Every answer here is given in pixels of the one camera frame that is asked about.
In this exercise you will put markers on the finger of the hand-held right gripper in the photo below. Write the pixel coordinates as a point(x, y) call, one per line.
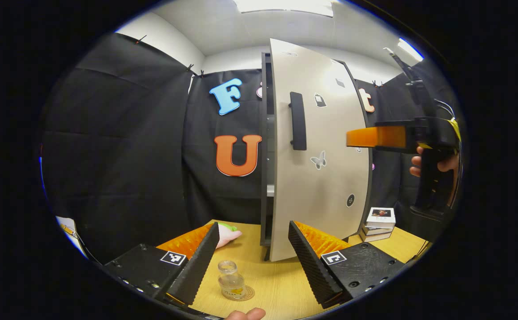
point(376, 136)

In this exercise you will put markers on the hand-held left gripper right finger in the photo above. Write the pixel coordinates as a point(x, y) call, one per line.
point(312, 266)

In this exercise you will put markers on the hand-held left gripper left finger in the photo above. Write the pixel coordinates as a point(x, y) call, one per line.
point(196, 266)

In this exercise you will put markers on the clear glass bottle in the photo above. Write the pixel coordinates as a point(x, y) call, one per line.
point(232, 280)

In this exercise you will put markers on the round cork coaster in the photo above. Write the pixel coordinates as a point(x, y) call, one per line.
point(250, 293)

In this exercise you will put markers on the beige cabinet door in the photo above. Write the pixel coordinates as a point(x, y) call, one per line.
point(330, 186)

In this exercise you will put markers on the dark grey cabinet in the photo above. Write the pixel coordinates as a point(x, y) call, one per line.
point(265, 133)

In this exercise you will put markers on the pink plush toy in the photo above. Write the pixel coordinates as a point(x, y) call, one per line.
point(225, 238)

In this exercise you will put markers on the ceiling light panel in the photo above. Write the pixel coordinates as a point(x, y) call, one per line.
point(285, 5)
point(411, 49)

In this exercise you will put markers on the black backdrop cloth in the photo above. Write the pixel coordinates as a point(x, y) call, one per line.
point(121, 155)

